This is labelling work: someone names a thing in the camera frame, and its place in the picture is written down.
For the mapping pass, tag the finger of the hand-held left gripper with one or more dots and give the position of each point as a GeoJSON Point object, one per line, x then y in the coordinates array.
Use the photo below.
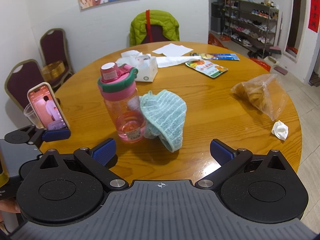
{"type": "Point", "coordinates": [56, 135]}

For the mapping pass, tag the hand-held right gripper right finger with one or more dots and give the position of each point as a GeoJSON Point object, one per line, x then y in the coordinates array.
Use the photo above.
{"type": "Point", "coordinates": [221, 152]}

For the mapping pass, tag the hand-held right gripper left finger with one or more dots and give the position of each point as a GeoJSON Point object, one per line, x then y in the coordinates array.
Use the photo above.
{"type": "Point", "coordinates": [104, 152]}

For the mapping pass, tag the pink plastic water bottle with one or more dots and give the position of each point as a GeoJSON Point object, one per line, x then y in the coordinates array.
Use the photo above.
{"type": "Point", "coordinates": [120, 105]}

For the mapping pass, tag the teal striped towel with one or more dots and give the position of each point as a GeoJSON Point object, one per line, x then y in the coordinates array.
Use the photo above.
{"type": "Point", "coordinates": [167, 115]}

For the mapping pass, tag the person's left hand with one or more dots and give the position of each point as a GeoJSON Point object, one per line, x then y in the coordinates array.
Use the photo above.
{"type": "Point", "coordinates": [8, 207]}

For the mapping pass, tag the clear plastic cup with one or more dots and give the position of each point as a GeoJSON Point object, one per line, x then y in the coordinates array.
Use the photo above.
{"type": "Point", "coordinates": [31, 116]}

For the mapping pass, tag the smartphone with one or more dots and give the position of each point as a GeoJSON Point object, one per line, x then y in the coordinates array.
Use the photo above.
{"type": "Point", "coordinates": [47, 105]}

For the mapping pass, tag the white crumpled tissue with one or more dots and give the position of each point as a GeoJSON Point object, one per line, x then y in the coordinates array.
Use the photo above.
{"type": "Point", "coordinates": [130, 53]}
{"type": "Point", "coordinates": [280, 130]}

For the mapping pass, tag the round gold tin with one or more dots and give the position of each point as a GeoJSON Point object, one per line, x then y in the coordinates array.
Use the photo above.
{"type": "Point", "coordinates": [53, 71]}

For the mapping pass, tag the maroon banquet chair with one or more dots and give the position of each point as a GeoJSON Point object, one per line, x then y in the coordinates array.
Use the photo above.
{"type": "Point", "coordinates": [21, 80]}
{"type": "Point", "coordinates": [53, 47]}

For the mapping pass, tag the clear plastic bag of food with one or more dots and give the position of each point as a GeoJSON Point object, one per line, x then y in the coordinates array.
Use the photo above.
{"type": "Point", "coordinates": [260, 92]}

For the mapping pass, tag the green orange snack packet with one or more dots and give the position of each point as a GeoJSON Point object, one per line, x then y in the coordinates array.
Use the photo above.
{"type": "Point", "coordinates": [207, 69]}

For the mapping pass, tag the white tissue pack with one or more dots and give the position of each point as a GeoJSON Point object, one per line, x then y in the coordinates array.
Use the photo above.
{"type": "Point", "coordinates": [146, 70]}

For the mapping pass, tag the blue yellow snack packet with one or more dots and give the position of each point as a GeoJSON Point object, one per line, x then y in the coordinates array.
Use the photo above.
{"type": "Point", "coordinates": [220, 56]}

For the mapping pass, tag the red plastic bag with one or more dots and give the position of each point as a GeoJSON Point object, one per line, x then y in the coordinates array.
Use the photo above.
{"type": "Point", "coordinates": [215, 40]}
{"type": "Point", "coordinates": [261, 64]}

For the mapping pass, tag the white dustpan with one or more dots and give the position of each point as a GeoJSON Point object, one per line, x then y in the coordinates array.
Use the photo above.
{"type": "Point", "coordinates": [272, 59]}

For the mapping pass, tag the square white napkin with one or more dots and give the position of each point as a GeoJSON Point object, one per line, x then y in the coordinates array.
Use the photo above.
{"type": "Point", "coordinates": [172, 49]}

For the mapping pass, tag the pink broom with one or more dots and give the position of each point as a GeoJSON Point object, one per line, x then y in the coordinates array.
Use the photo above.
{"type": "Point", "coordinates": [275, 50]}

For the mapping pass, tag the rows of shoes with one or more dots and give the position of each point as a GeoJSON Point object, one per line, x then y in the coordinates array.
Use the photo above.
{"type": "Point", "coordinates": [250, 30]}

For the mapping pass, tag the green puffer jacket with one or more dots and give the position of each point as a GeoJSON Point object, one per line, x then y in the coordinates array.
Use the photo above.
{"type": "Point", "coordinates": [137, 27]}

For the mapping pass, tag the maroon chair with jacket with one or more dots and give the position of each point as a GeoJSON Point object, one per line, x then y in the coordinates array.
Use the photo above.
{"type": "Point", "coordinates": [160, 33]}

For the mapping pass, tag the metal shoe rack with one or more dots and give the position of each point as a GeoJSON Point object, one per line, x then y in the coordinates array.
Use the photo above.
{"type": "Point", "coordinates": [271, 26]}

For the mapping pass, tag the red couplet banner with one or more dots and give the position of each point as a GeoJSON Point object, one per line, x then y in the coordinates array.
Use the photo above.
{"type": "Point", "coordinates": [314, 12]}

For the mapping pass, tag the white door frame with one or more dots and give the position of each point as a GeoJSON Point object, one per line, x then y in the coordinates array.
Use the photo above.
{"type": "Point", "coordinates": [303, 25]}

